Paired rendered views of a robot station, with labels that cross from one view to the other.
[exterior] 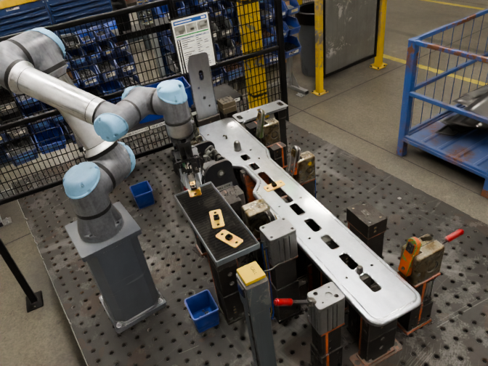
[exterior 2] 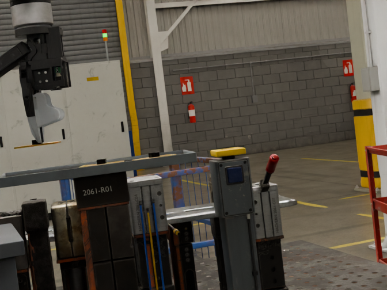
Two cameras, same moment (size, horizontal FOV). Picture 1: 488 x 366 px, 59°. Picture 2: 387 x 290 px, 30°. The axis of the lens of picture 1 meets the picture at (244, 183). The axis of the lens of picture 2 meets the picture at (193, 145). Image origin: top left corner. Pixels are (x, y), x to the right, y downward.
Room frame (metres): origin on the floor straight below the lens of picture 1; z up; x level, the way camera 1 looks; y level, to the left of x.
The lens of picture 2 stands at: (0.59, 1.45, 1.25)
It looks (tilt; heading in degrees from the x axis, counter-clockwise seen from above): 3 degrees down; 281
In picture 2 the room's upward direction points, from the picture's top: 7 degrees counter-clockwise
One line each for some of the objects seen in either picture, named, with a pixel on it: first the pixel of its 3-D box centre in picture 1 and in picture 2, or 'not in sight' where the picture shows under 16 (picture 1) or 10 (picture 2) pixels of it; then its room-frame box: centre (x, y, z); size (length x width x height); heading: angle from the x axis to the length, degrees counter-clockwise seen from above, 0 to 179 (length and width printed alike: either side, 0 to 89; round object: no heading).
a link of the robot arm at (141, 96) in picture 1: (141, 102); not in sight; (1.15, 0.26, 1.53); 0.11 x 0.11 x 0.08; 61
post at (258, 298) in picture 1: (259, 326); (241, 266); (0.80, 0.02, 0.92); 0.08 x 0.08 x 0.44; 21
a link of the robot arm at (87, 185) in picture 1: (87, 187); not in sight; (1.16, 0.50, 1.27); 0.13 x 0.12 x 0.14; 151
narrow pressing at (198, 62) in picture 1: (202, 86); not in sight; (2.07, 0.14, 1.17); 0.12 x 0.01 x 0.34; 111
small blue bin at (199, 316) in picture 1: (202, 311); not in sight; (1.03, 0.22, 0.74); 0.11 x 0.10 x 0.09; 21
